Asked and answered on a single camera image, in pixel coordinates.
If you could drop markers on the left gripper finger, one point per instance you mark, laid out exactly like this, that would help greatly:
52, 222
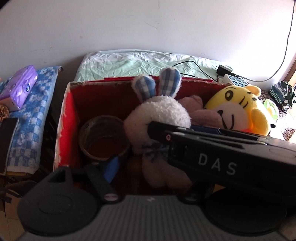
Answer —
103, 172

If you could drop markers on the yellow tiger plush toy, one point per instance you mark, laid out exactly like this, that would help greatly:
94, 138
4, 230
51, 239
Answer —
241, 109

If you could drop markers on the pink bear plush toy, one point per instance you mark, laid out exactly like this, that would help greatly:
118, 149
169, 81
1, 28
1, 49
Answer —
198, 115

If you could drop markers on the white bunny plush plaid ears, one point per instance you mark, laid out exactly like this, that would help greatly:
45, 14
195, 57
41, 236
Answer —
147, 127

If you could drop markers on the brown round basket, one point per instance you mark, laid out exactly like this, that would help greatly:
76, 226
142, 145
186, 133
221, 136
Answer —
103, 137

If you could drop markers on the patterned brown cloth furniture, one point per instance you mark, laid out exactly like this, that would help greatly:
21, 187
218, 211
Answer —
285, 125

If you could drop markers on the green frog plush toy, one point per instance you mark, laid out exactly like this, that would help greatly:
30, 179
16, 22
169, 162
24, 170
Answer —
272, 108

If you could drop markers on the blue checkered towel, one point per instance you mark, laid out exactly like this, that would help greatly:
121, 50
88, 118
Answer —
25, 151

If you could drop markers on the green black gloves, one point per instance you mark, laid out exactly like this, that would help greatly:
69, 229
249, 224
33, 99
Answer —
283, 95

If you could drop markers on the red cardboard box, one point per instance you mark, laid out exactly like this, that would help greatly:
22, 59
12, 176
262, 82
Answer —
85, 100

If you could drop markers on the white blue power strip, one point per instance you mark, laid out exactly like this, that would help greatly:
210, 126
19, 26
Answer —
233, 80

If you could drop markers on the black power adapter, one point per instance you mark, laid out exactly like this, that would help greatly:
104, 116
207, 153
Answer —
223, 70

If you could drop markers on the cartoon print bed sheet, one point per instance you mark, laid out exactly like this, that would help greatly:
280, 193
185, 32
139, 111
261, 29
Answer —
129, 63

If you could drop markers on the purple tissue pack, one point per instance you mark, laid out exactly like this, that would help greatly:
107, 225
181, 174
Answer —
16, 91

